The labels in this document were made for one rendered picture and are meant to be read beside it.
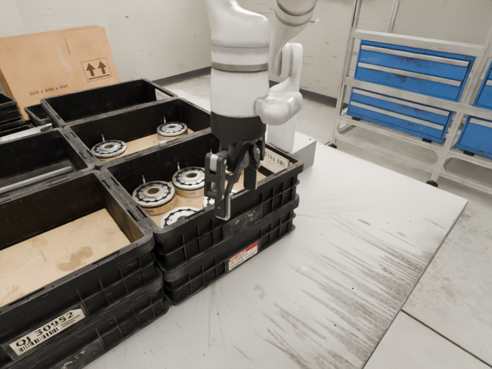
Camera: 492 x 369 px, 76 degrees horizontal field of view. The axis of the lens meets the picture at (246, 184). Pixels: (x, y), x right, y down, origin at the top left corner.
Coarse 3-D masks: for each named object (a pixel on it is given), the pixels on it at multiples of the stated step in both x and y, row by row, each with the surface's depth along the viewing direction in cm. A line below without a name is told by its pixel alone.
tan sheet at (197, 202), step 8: (240, 176) 89; (264, 176) 89; (240, 184) 86; (176, 200) 80; (184, 200) 80; (192, 200) 80; (200, 200) 80; (176, 208) 78; (200, 208) 78; (152, 216) 75; (160, 216) 75
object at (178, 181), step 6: (186, 168) 87; (192, 168) 87; (198, 168) 87; (174, 174) 84; (180, 174) 84; (174, 180) 82; (180, 180) 82; (198, 180) 82; (180, 186) 80; (186, 186) 80; (192, 186) 80; (198, 186) 80
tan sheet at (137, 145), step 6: (192, 132) 113; (144, 138) 109; (150, 138) 109; (156, 138) 109; (126, 144) 105; (132, 144) 105; (138, 144) 105; (144, 144) 105; (150, 144) 105; (156, 144) 105; (132, 150) 102; (138, 150) 102
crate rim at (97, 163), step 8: (152, 104) 108; (160, 104) 109; (192, 104) 108; (120, 112) 102; (128, 112) 103; (208, 112) 102; (88, 120) 97; (96, 120) 97; (64, 128) 92; (208, 128) 92; (72, 136) 88; (184, 136) 88; (80, 144) 84; (88, 152) 80; (136, 152) 80; (96, 160) 77; (112, 160) 77; (96, 168) 76
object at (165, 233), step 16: (176, 144) 84; (272, 144) 84; (128, 160) 77; (112, 176) 71; (272, 176) 71; (288, 176) 74; (240, 192) 67; (256, 192) 69; (208, 208) 62; (176, 224) 58; (192, 224) 60; (160, 240) 57
